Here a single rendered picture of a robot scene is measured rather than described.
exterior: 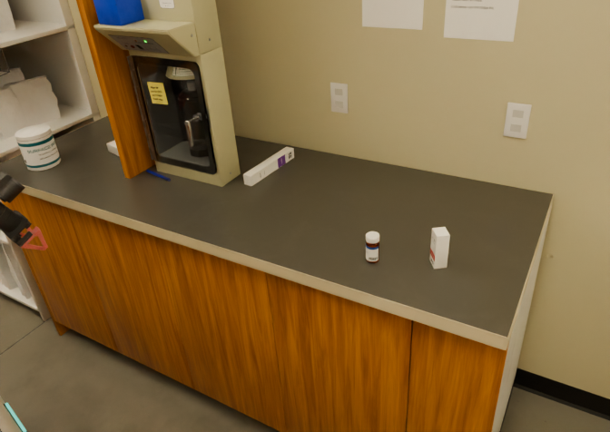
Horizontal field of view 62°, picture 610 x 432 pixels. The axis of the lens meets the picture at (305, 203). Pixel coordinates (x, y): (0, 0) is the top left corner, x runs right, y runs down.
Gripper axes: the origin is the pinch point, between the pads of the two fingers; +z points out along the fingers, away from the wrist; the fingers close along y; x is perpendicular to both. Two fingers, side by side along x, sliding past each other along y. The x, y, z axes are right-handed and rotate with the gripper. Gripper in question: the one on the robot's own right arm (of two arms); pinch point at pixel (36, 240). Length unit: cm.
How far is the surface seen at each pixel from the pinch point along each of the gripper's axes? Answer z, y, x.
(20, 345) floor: 87, 90, 49
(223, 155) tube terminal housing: 24, -9, -59
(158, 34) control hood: -23, -8, -66
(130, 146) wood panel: 16, 25, -45
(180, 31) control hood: -20, -12, -71
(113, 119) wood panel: 3, 24, -47
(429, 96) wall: 34, -59, -113
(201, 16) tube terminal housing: -18, -9, -80
